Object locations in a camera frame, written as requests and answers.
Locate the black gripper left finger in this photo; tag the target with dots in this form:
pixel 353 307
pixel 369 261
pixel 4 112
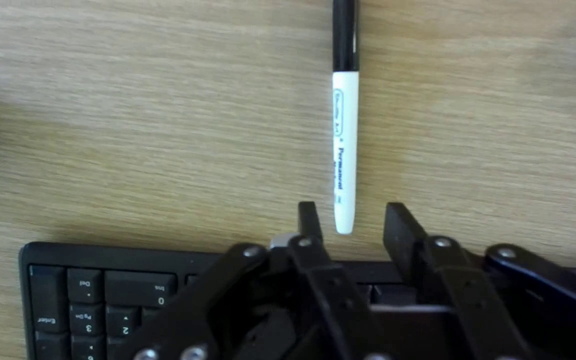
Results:
pixel 310 227

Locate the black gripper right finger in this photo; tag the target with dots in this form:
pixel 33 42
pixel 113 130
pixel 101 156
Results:
pixel 401 230

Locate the white marker with black cap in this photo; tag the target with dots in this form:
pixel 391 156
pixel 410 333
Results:
pixel 345 146

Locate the black computer keyboard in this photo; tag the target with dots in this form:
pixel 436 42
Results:
pixel 101 292

